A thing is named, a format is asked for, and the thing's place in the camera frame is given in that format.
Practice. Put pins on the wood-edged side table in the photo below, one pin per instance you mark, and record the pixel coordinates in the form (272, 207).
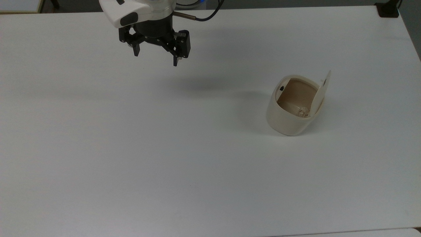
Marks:
(19, 6)

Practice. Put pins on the dark chair leg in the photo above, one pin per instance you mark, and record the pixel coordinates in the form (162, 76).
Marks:
(55, 3)

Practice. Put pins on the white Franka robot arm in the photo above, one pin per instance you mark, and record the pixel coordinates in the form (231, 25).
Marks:
(131, 10)

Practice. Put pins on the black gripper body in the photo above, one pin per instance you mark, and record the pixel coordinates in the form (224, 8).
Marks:
(154, 31)

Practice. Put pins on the black table clamp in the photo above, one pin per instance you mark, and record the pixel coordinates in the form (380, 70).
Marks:
(388, 9)

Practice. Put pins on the crumpled paper trash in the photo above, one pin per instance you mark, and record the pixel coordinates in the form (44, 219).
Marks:
(303, 112)

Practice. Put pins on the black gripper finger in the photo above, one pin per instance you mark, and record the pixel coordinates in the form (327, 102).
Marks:
(181, 44)
(130, 38)

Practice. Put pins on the cream trash bin lid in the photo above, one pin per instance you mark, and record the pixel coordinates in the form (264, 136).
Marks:
(320, 93)

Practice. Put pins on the cream trash bin body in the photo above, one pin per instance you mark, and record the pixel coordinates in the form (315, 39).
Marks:
(284, 123)

